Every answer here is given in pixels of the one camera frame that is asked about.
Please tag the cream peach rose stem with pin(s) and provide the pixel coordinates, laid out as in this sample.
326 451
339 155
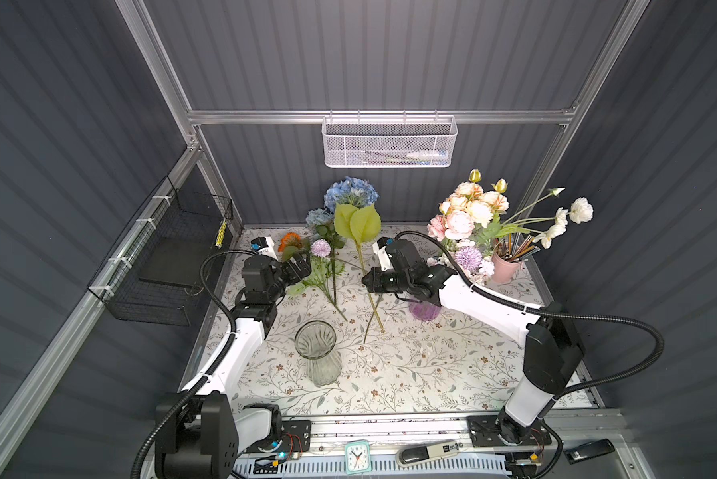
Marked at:
496 199

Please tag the clear ribbed glass vase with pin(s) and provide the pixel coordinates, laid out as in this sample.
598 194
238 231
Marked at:
316 343

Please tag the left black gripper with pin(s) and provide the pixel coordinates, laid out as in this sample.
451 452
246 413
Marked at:
301 266

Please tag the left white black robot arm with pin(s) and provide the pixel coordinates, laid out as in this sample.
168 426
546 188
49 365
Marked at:
197 434

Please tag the red flower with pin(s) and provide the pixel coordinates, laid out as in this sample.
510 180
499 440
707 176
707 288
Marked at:
374 317

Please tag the orange flower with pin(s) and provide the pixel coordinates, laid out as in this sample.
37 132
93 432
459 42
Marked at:
291 240

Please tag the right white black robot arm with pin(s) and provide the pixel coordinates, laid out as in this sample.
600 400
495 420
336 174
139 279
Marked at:
551 346

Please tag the white wire mesh basket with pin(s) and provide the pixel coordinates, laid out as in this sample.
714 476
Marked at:
379 141

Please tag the lilac small blossom sprig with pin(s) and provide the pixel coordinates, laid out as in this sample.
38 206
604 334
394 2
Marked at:
477 266

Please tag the small green alarm clock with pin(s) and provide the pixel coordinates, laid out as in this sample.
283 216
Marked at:
358 459

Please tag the blue hydrangea flower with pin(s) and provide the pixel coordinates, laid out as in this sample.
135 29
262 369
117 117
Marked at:
356 220

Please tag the white poppy flower stem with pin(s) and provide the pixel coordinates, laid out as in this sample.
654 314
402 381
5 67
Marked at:
544 230

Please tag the blue purple glass vase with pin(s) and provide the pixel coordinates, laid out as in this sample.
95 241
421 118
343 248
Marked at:
425 312

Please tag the grey stapler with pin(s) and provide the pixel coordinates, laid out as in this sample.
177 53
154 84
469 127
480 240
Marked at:
419 454

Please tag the pink rose stem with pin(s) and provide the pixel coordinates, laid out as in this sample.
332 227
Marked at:
455 226

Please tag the pink pencil cup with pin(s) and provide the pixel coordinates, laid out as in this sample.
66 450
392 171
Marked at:
504 271

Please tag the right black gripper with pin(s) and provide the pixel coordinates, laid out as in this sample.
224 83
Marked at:
374 282

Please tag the black flat device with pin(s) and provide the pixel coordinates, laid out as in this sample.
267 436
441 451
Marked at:
589 450

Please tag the black wire basket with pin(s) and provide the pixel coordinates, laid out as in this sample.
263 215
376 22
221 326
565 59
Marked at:
157 278

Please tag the pale pink peony flower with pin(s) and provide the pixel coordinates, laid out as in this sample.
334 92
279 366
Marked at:
470 198

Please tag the purple pompom flower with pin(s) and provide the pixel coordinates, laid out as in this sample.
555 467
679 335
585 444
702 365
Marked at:
323 275

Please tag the light blue flower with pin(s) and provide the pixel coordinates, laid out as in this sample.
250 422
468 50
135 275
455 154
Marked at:
317 218

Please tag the floral patterned table mat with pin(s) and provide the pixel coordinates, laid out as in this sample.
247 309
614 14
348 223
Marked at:
454 363

